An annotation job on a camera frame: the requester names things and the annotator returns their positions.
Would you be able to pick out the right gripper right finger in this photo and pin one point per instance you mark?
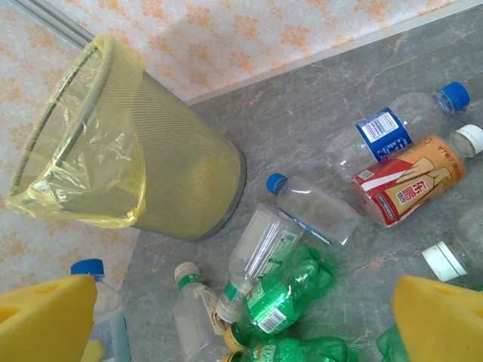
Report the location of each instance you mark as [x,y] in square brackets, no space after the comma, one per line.
[441,324]

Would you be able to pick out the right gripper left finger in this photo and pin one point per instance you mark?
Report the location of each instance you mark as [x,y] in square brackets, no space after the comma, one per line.
[41,324]

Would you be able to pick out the green plastic bottle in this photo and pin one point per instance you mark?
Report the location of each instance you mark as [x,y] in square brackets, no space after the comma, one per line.
[294,350]
[287,290]
[390,345]

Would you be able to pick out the clear bottle pale blue label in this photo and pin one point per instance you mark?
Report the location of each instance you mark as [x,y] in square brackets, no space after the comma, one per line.
[109,301]

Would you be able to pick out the orange red label bottle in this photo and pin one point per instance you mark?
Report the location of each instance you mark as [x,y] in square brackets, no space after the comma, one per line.
[407,184]

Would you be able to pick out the clear bottle white green cap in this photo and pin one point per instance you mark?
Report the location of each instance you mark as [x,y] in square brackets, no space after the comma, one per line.
[192,316]

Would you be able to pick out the clear bottle blue white label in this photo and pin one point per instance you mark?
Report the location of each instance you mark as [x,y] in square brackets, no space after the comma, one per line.
[320,211]

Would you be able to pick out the clear bottle green white label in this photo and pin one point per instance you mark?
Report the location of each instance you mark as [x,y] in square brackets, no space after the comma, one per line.
[260,241]

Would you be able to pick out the clear bottle dark blue label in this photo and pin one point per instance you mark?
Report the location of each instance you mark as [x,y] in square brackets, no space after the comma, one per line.
[381,132]

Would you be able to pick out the yellow plastic bin liner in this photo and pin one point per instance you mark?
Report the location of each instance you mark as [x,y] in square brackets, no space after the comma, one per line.
[109,158]

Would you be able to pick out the aluminium frame post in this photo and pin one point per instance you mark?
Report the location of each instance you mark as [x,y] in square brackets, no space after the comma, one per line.
[56,20]

